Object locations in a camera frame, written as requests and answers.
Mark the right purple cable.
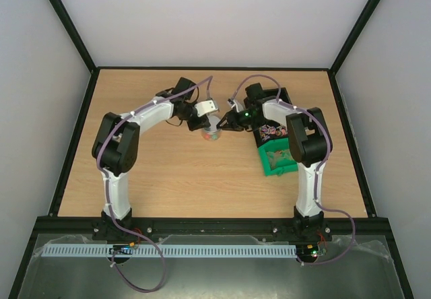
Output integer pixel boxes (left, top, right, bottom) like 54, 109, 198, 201
231, 73, 357, 267

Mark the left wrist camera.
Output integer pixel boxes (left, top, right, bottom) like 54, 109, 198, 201
195, 99, 219, 117

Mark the clear plastic jar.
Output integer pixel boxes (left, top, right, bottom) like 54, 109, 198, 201
201, 129, 222, 141

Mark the light blue slotted duct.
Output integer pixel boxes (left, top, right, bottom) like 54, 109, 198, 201
41, 244, 296, 259

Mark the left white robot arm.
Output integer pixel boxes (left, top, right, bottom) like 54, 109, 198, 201
92, 77, 218, 222

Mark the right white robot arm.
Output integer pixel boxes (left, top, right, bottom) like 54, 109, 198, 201
218, 84, 333, 240

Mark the purple cable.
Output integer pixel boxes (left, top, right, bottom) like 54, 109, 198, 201
231, 73, 357, 267
96, 75, 214, 293

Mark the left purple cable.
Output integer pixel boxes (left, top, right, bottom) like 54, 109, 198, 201
96, 75, 214, 293

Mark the round metal lid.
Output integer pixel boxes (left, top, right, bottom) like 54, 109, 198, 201
202, 115, 221, 134

